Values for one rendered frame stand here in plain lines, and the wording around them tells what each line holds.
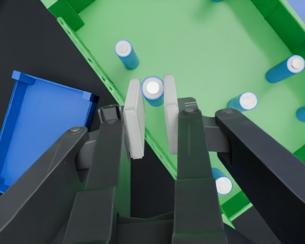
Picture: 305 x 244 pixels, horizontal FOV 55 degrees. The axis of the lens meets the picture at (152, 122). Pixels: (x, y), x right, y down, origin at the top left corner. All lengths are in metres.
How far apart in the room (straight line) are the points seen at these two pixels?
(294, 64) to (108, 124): 0.22
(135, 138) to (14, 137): 0.71
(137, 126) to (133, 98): 0.02
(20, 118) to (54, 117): 0.09
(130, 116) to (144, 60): 0.21
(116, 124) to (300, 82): 0.28
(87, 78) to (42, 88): 0.12
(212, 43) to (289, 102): 0.11
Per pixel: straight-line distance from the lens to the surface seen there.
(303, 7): 0.69
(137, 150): 0.17
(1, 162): 0.87
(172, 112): 0.16
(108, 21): 0.39
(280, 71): 0.34
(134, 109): 0.16
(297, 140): 0.38
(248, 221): 0.82
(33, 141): 0.84
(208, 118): 0.16
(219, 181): 0.30
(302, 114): 0.37
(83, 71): 0.81
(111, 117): 0.15
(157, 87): 0.22
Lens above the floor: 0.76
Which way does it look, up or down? 86 degrees down
